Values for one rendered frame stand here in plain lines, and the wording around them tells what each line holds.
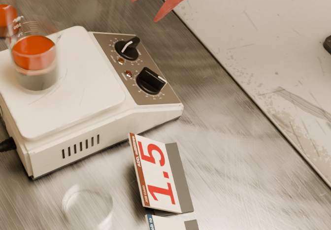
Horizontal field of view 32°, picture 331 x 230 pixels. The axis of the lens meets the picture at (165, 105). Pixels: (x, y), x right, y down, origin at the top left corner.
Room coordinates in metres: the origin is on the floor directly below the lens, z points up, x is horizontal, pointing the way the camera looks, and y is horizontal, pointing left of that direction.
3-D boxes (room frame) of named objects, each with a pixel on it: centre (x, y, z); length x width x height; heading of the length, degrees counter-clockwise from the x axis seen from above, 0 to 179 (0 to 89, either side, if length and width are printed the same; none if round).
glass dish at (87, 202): (0.25, 0.06, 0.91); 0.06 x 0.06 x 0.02
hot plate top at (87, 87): (0.36, 0.12, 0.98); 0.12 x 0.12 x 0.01; 37
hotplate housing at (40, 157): (0.38, 0.10, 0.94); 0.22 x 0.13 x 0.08; 127
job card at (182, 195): (0.30, -0.01, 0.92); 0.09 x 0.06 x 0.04; 20
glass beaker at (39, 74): (0.36, 0.14, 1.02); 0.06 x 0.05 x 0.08; 118
